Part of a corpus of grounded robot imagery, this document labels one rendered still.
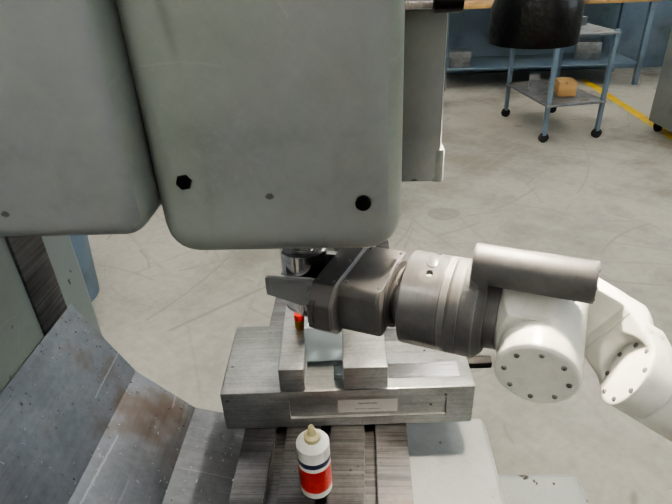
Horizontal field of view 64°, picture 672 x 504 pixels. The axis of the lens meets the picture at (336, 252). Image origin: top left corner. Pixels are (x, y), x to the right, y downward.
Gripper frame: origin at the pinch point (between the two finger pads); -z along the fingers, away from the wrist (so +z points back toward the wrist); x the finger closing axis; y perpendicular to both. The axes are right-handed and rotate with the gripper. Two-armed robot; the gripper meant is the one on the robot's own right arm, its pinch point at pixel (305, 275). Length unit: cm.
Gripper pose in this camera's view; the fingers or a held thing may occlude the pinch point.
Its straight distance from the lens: 55.2
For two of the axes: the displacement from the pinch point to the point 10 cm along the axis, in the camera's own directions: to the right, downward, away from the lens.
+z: 9.1, 1.6, -3.7
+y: 0.5, 8.7, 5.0
